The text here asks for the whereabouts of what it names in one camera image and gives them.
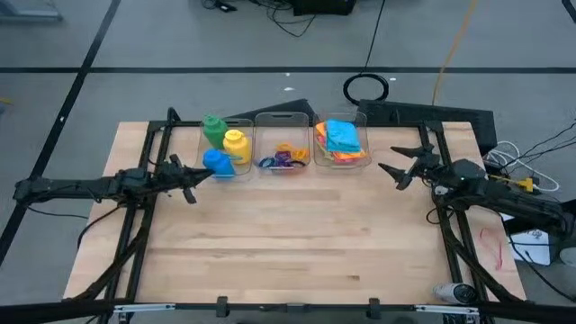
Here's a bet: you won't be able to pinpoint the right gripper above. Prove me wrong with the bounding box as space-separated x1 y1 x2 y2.
376 143 456 192

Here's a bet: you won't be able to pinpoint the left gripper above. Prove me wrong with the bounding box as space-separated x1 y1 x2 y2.
155 153 216 205

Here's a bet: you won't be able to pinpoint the blue plastic sports bottle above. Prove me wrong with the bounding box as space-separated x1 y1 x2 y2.
202 148 244 179

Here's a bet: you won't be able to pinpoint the green plastic sports bottle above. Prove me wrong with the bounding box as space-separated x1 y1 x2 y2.
201 114 230 149

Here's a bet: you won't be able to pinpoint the yellow plastic sports bottle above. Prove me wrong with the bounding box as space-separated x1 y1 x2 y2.
222 129 253 166

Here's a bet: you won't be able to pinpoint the orange microfibre cloth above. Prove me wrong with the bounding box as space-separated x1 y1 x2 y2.
314 121 368 163

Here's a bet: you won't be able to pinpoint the blue microfibre cloth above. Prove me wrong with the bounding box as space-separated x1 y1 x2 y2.
324 119 363 153

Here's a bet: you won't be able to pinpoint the pink microfibre cloth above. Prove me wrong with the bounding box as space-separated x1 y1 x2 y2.
317 137 356 167

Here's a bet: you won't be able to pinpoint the clear plastic bin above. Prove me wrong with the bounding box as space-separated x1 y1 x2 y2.
196 117 256 180
311 112 374 170
253 111 312 175

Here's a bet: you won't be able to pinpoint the large black angular panel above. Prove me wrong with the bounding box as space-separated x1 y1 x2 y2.
356 98 499 157

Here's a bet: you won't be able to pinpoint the yellow plug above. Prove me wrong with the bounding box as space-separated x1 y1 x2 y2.
492 174 536 194

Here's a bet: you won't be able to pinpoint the red rubber band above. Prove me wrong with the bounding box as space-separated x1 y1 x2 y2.
478 227 505 272

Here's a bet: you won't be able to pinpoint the white paper sheet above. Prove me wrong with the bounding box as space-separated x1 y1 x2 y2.
506 227 553 266

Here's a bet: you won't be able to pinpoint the black bar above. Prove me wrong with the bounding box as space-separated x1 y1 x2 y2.
502 197 576 236

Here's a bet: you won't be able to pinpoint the black equipment box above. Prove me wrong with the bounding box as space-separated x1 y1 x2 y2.
291 0 357 17

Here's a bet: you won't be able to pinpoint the grey metal base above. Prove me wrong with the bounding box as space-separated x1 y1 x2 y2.
0 0 63 23

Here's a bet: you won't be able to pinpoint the black metal table frame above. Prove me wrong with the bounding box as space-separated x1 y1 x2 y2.
0 106 576 324

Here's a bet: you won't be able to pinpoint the white cable bundle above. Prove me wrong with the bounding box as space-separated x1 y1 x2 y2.
482 139 562 194

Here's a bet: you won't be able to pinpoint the black coiled cable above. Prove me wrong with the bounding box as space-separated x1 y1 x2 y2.
342 0 391 107

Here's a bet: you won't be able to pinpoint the yellow hanging cable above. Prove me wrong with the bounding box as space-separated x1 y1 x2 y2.
430 0 479 107

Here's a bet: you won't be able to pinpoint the white cylindrical camera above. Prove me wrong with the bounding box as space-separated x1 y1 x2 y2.
431 282 479 306

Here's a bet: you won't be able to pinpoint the black floor cables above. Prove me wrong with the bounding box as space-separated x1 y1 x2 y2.
199 0 332 39

